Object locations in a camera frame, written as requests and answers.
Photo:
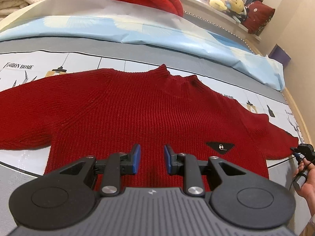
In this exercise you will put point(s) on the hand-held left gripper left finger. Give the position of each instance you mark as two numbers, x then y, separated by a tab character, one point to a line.
136	158

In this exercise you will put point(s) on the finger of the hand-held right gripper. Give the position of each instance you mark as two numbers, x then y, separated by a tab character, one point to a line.
294	150

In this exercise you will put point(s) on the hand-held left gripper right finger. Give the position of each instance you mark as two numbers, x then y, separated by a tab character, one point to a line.
168	159

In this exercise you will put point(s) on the red knit sweater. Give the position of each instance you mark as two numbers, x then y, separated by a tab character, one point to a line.
137	108

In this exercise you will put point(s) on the person's right hand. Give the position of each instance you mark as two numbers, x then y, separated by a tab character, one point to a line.
310	184

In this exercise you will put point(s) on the purple box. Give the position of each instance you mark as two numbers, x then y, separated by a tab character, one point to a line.
280	55

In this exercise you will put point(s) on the light blue quilt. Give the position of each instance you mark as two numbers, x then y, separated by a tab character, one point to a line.
98	27

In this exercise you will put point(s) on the dark red cushion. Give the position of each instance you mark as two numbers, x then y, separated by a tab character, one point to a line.
258	17

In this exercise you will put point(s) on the grey padded headboard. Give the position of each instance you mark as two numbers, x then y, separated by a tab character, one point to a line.
216	27

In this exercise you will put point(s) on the round yellow plush toy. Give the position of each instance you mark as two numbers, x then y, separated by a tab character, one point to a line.
236	3

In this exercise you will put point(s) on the wooden bed frame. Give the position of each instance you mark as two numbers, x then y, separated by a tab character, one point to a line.
295	108

